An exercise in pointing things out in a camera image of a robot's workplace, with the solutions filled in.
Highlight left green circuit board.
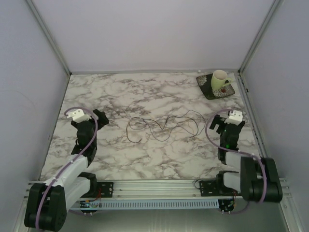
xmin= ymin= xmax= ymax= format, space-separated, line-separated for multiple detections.
xmin=80 ymin=201 xmax=102 ymax=210

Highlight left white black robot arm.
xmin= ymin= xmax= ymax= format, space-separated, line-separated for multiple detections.
xmin=24 ymin=107 xmax=109 ymax=232

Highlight left aluminium frame post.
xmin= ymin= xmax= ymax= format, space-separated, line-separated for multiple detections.
xmin=25 ymin=0 xmax=71 ymax=77

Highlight black floral square plate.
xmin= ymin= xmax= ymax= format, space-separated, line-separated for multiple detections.
xmin=196 ymin=73 xmax=237 ymax=100

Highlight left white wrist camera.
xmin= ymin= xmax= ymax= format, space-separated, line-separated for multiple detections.
xmin=65 ymin=109 xmax=91 ymax=123

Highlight right black circuit board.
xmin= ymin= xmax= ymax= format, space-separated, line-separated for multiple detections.
xmin=218 ymin=198 xmax=237 ymax=215

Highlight purple wire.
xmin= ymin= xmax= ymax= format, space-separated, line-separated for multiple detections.
xmin=127 ymin=117 xmax=174 ymax=142

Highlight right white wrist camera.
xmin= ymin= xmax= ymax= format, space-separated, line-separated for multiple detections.
xmin=225 ymin=110 xmax=243 ymax=126

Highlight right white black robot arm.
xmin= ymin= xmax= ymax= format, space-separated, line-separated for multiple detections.
xmin=205 ymin=111 xmax=283 ymax=203

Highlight aluminium front rail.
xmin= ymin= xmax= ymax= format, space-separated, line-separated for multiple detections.
xmin=24 ymin=177 xmax=294 ymax=201

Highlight right aluminium frame post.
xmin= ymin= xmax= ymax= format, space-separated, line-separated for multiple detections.
xmin=238 ymin=0 xmax=284 ymax=75

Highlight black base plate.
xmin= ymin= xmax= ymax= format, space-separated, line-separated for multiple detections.
xmin=194 ymin=179 xmax=241 ymax=197
xmin=94 ymin=181 xmax=114 ymax=199

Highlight dark brown wire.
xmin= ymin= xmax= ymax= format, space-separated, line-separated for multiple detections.
xmin=126 ymin=110 xmax=206 ymax=143

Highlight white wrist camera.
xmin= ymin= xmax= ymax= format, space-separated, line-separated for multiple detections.
xmin=65 ymin=109 xmax=91 ymax=123
xmin=225 ymin=110 xmax=243 ymax=126

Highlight aluminium frame post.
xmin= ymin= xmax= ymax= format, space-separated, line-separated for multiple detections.
xmin=25 ymin=0 xmax=71 ymax=77
xmin=238 ymin=0 xmax=284 ymax=75

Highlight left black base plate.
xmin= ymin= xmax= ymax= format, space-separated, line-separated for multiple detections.
xmin=94 ymin=181 xmax=114 ymax=199

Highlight light green mug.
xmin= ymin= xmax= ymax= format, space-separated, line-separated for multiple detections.
xmin=211 ymin=70 xmax=232 ymax=90

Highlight yellow wire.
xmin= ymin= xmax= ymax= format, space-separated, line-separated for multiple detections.
xmin=144 ymin=118 xmax=206 ymax=142

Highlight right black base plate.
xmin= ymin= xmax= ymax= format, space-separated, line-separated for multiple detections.
xmin=194 ymin=179 xmax=241 ymax=197

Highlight blue slotted cable duct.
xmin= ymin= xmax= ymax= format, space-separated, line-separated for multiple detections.
xmin=94 ymin=199 xmax=219 ymax=210

